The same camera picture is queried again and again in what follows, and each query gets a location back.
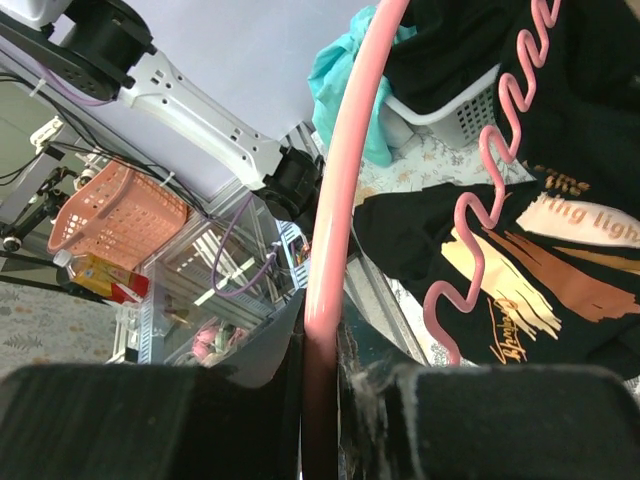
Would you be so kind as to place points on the orange plastic basket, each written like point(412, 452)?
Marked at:
point(120, 215)

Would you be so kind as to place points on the white plastic basket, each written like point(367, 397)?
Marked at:
point(456, 124)

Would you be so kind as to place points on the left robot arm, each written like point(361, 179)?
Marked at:
point(106, 50)

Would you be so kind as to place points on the black t shirt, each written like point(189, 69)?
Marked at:
point(561, 280)

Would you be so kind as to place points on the floral table mat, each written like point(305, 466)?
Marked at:
point(422, 162)

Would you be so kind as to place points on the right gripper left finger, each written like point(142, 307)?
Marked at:
point(265, 404)

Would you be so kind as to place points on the plastic bottle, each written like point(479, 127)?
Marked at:
point(103, 278)

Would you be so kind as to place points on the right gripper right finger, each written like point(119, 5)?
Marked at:
point(384, 401)

